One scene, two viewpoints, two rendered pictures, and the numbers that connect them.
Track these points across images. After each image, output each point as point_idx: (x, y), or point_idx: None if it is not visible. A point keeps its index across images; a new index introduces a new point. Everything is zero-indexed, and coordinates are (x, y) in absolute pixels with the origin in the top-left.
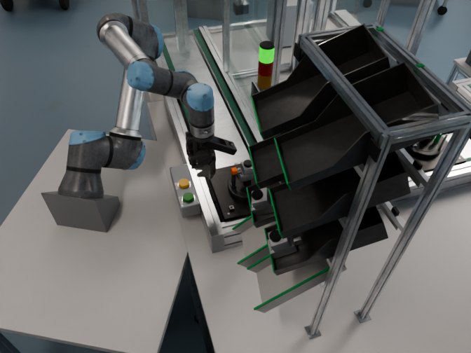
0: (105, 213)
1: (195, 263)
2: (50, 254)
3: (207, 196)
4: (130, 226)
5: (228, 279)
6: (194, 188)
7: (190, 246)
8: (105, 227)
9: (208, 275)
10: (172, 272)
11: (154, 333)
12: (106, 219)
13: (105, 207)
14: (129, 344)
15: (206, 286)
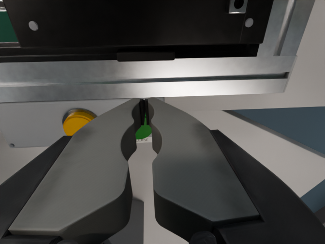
0: (131, 229)
1: (252, 103)
2: (159, 239)
3: (143, 69)
4: (140, 178)
5: (320, 50)
6: (103, 101)
7: (213, 104)
8: (143, 212)
9: (288, 85)
10: (247, 136)
11: (315, 164)
12: (135, 219)
13: (125, 237)
14: (306, 186)
15: (304, 94)
